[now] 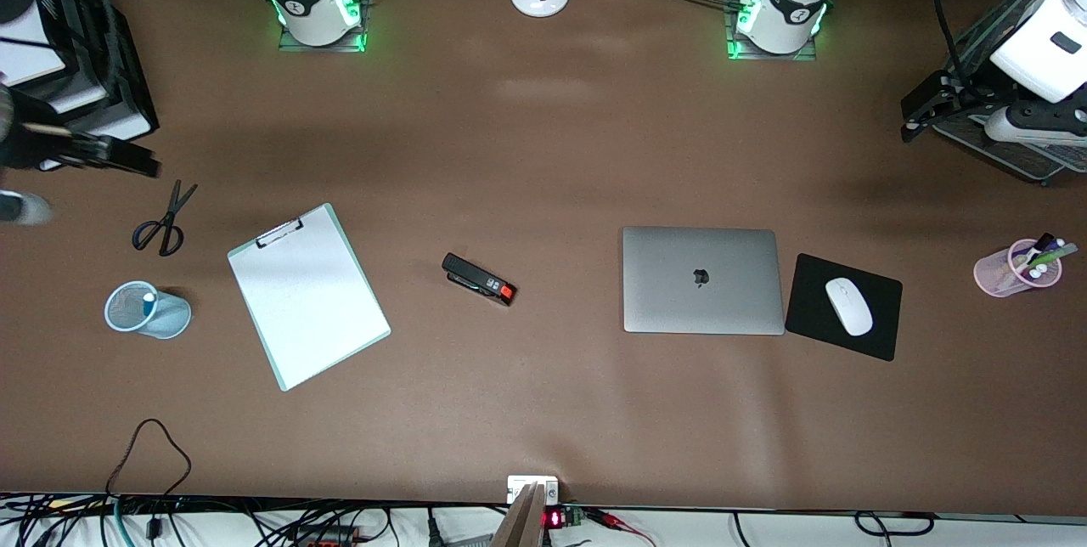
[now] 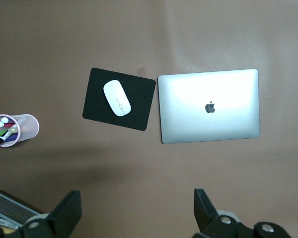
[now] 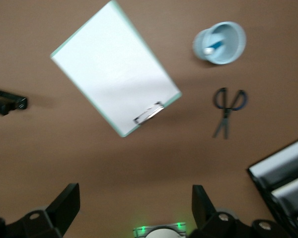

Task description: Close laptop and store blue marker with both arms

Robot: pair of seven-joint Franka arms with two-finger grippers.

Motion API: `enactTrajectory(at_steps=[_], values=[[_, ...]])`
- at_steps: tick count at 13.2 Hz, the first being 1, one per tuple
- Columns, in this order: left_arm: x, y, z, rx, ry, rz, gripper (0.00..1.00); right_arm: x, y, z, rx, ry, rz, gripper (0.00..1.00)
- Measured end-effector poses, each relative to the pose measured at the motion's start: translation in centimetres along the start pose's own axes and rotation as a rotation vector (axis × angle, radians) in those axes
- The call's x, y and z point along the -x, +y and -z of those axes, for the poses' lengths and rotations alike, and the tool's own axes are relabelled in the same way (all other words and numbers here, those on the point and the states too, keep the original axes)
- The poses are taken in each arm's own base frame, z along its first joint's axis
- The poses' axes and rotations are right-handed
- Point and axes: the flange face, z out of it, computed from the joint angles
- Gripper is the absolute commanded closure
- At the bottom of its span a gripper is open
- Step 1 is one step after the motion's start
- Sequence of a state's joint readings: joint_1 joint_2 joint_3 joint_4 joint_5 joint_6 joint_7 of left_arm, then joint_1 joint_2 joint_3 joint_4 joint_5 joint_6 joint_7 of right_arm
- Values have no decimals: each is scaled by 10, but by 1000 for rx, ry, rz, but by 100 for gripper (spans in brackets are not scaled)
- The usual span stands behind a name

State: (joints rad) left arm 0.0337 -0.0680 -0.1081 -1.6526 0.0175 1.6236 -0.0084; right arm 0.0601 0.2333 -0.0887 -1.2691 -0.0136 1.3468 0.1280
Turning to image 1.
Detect silver laptop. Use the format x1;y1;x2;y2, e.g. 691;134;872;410
622;226;786;336

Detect green marker in cup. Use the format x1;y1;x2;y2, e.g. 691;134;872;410
1025;243;1079;270

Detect white paper stack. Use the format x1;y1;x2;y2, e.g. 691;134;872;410
0;0;67;87
51;101;152;172

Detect black stacked paper tray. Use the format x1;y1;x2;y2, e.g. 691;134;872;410
0;0;161;173

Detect black scissors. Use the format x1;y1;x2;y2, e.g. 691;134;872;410
132;180;199;257

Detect grey mesh desk tray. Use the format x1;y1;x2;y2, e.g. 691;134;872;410
932;0;1087;185

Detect blue mesh pen cup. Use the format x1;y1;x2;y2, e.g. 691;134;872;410
104;280;193;340

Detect pink mesh pen cup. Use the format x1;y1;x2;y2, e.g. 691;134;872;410
973;239;1064;299

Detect white computer mouse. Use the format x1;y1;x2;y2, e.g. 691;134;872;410
825;277;875;337

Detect black mouse pad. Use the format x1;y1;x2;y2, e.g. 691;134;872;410
785;253;904;362

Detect teal clipboard with paper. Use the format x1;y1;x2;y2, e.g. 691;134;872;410
227;203;392;392

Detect black stapler red tip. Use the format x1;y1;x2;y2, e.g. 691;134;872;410
442;252;518;307

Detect red clip lead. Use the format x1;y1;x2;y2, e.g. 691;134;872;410
584;508;656;547

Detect white socket block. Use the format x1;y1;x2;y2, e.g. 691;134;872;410
507;475;560;506

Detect wooden bar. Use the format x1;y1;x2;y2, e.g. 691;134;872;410
491;482;549;547

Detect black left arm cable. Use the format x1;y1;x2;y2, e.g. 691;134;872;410
932;0;971;82

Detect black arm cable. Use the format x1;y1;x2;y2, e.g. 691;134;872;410
932;0;971;82
38;0;121;99

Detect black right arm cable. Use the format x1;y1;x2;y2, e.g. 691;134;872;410
38;0;121;99

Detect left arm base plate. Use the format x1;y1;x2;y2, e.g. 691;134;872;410
724;0;821;63

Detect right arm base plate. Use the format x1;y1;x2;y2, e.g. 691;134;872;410
278;0;376;54

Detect black looped cable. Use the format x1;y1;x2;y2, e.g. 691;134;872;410
104;418;193;499

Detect tangled cable bundle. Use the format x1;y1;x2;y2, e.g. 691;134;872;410
0;492;396;547

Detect black cable loop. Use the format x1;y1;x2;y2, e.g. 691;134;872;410
853;510;937;538

